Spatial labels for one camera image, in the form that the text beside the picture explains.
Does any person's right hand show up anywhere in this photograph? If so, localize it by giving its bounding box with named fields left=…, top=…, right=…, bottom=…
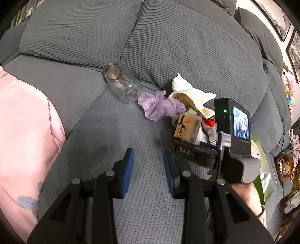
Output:
left=231, top=182, right=262, bottom=217

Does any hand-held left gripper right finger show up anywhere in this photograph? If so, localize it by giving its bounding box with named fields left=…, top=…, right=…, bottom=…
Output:
left=163, top=148, right=274, bottom=244

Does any pink crumpled cloth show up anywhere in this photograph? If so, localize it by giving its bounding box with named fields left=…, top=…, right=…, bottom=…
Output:
left=289, top=129, right=300, bottom=166

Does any grey sofa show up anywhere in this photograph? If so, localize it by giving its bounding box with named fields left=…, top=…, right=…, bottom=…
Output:
left=0, top=0, right=293, bottom=244

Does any small orange printed box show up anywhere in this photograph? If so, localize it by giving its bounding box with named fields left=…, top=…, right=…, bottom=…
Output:
left=173, top=114, right=203, bottom=143

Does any cream towel cloth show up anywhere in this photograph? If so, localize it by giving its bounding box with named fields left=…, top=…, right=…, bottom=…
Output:
left=168, top=73, right=217, bottom=119

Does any black framed picture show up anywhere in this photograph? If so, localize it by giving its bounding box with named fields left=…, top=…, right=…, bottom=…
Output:
left=254, top=0, right=294, bottom=42
left=285, top=25, right=300, bottom=84

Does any clear glass jar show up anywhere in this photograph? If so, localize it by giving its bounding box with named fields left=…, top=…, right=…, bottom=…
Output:
left=103, top=61, right=143, bottom=104

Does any olive green cloth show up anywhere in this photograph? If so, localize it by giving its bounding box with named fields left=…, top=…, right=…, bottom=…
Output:
left=172, top=107, right=200, bottom=125

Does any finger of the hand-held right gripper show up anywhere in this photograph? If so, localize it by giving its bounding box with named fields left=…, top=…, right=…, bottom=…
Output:
left=171, top=138, right=218, bottom=169

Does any pile of plush toys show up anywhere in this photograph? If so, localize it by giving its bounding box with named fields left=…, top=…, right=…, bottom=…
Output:
left=282, top=63, right=296, bottom=114

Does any green cardboard box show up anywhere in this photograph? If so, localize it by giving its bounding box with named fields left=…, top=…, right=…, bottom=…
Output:
left=250, top=138, right=275, bottom=205

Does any cluttered side table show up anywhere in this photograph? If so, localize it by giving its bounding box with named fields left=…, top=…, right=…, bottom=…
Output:
left=280, top=185, right=300, bottom=217

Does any colourful printed cushion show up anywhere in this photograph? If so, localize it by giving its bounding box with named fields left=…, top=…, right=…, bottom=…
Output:
left=13, top=3, right=34, bottom=25

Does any red white soft pouch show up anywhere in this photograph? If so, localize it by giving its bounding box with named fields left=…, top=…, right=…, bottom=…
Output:
left=200, top=117, right=217, bottom=136

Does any brown lion plush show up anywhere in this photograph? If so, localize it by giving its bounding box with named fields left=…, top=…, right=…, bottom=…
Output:
left=275, top=153, right=295, bottom=181

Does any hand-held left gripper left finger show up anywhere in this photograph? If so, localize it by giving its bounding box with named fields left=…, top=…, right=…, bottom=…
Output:
left=27, top=148, right=135, bottom=244

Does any purple checked scrunchie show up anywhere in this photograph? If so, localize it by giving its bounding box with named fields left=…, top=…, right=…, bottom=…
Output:
left=137, top=90, right=187, bottom=121

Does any light blue soft cloth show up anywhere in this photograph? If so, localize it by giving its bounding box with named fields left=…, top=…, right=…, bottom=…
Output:
left=260, top=172, right=272, bottom=195

